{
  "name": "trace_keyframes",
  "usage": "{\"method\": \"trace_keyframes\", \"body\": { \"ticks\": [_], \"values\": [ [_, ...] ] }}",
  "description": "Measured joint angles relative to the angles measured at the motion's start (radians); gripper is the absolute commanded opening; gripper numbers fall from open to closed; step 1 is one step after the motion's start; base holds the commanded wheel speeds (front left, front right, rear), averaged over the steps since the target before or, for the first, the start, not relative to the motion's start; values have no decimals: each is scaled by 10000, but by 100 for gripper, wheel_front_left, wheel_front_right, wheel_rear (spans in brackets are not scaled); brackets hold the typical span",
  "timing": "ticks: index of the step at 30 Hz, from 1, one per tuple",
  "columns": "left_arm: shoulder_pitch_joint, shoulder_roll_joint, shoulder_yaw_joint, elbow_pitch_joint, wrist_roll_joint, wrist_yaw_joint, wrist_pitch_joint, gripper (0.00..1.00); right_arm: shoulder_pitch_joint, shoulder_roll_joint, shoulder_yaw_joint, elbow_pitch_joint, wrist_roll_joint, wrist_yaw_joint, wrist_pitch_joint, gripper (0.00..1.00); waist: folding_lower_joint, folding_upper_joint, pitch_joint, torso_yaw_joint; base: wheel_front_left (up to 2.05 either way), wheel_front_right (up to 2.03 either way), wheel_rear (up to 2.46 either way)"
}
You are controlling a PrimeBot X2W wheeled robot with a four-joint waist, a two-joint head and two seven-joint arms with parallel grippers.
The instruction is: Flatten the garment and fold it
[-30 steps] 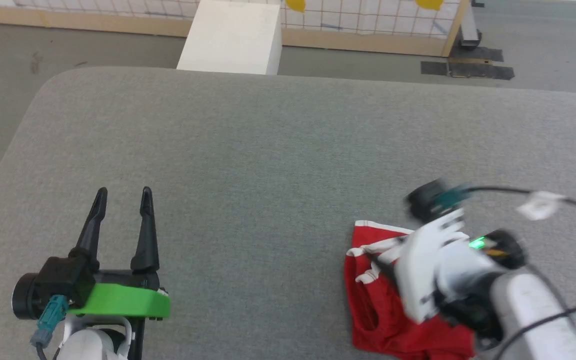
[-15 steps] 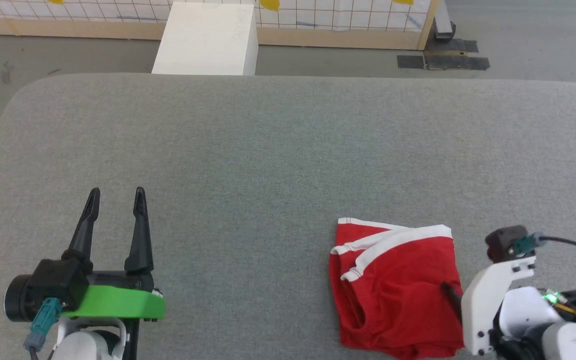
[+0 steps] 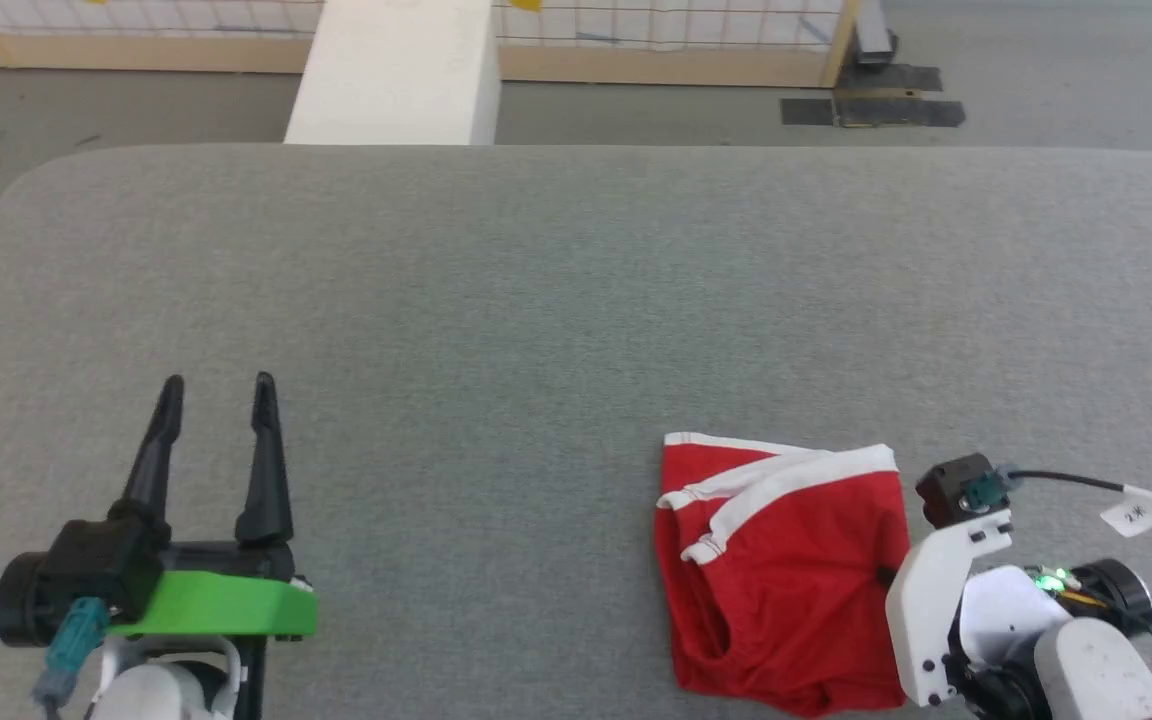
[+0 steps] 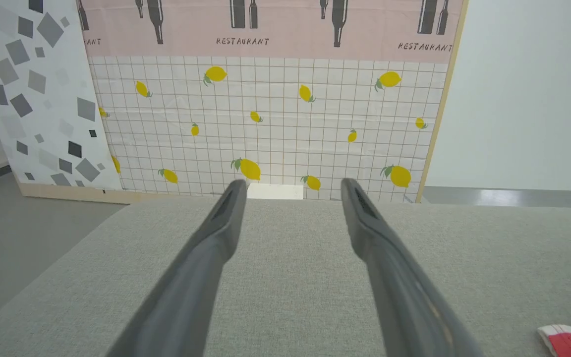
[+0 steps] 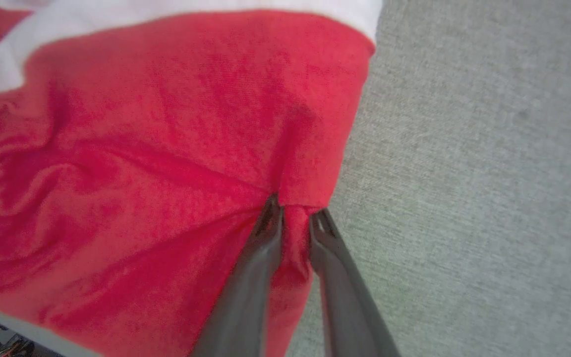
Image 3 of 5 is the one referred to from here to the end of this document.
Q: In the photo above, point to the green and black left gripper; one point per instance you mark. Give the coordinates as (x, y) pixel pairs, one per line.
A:
(216, 600)

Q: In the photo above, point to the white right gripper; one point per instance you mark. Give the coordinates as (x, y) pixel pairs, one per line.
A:
(926, 600)

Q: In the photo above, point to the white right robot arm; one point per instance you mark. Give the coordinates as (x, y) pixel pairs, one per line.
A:
(1086, 660)

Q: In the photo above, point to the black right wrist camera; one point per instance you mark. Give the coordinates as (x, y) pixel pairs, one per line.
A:
(956, 490)

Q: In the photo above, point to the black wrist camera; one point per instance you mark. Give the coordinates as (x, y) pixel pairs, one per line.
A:
(76, 580)
(956, 490)

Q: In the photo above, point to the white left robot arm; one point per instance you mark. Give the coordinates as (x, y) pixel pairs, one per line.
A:
(161, 690)

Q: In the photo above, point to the white rectangular block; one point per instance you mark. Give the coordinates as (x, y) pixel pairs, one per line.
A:
(396, 70)

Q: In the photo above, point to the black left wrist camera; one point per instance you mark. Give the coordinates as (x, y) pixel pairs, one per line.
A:
(76, 580)

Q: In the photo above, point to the red shorts with white trim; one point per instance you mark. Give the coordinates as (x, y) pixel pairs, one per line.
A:
(786, 580)

